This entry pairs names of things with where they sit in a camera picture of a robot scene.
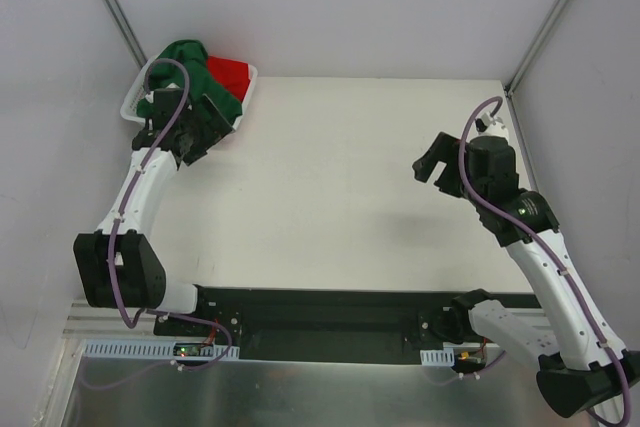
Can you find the right white cable duct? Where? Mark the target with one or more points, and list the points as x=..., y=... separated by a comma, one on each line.
x=438, y=358

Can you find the aluminium frame post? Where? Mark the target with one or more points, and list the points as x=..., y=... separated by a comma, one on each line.
x=120, y=19
x=543, y=34

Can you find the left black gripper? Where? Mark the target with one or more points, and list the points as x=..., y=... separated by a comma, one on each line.
x=201, y=132

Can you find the red t shirt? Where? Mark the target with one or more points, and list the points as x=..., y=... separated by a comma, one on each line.
x=233, y=75

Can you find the white plastic basket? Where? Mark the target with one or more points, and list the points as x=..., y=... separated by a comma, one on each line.
x=136, y=92

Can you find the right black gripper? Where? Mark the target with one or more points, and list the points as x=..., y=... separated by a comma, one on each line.
x=451, y=173

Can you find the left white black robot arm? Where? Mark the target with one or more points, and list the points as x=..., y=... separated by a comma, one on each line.
x=117, y=264

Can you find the right aluminium frame post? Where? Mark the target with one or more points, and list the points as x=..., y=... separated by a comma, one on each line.
x=543, y=34

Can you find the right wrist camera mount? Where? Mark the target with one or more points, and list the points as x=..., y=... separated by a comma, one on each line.
x=488, y=125

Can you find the left white cable duct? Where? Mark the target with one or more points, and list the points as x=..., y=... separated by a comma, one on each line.
x=158, y=350

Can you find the left aluminium frame post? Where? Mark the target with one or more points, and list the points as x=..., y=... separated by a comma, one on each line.
x=120, y=19

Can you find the white cable duct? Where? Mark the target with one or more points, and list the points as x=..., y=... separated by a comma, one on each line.
x=438, y=358
x=158, y=350

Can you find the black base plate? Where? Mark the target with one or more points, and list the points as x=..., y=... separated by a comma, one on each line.
x=324, y=326

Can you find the green t shirt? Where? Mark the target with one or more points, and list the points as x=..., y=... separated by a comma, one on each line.
x=193, y=56

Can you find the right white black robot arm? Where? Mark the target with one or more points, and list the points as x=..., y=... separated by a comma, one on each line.
x=581, y=363

